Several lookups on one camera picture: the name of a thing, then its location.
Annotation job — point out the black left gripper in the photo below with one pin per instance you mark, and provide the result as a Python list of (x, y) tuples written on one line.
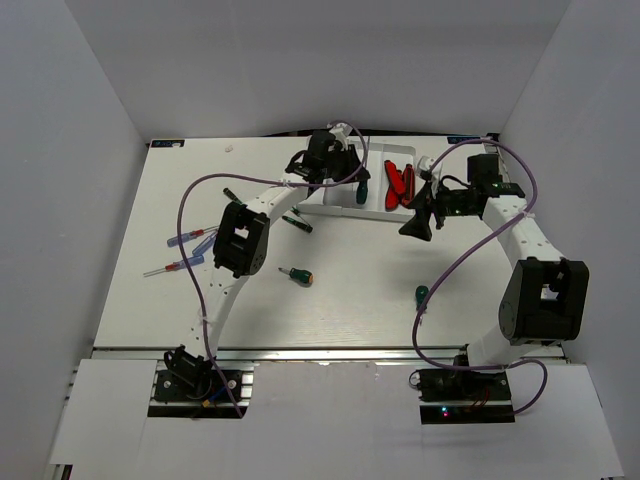
[(350, 156)]

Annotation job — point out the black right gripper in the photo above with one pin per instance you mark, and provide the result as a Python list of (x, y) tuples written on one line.
[(418, 227)]

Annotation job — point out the long green screwdriver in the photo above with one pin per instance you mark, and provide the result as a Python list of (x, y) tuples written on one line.
[(362, 193)]

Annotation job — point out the red black utility knife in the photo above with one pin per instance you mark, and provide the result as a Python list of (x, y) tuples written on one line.
[(391, 199)]

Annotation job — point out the red curved utility knife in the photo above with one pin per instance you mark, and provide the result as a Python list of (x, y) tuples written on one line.
[(395, 178)]

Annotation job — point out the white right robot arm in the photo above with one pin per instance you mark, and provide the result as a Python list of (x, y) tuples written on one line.
[(544, 300)]

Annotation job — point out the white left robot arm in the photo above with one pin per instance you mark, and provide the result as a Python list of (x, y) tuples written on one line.
[(242, 240)]

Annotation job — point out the white compartment tray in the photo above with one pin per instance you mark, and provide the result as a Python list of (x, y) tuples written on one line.
[(341, 201)]

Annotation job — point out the black precision screwdriver lower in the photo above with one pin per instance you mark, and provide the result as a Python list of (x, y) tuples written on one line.
[(301, 225)]

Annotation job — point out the stubby green orange screwdriver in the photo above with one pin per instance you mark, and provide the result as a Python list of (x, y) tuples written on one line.
[(300, 276)]

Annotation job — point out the small black precision screwdriver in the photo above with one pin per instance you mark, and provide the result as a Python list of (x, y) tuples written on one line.
[(231, 196)]

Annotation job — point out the blue table label left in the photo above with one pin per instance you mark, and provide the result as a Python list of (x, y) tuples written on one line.
[(167, 143)]

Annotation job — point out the blue handled screwdriver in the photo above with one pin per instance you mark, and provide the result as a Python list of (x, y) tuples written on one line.
[(185, 237), (202, 248)]

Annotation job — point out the aluminium rail frame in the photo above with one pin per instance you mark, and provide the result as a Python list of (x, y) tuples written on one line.
[(333, 401)]

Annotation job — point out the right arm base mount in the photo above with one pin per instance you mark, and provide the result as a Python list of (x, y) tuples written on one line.
[(450, 397)]

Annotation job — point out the red handled thin screwdriver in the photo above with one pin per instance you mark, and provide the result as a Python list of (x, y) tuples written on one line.
[(174, 266)]

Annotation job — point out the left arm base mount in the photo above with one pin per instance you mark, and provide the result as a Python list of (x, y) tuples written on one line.
[(190, 387)]

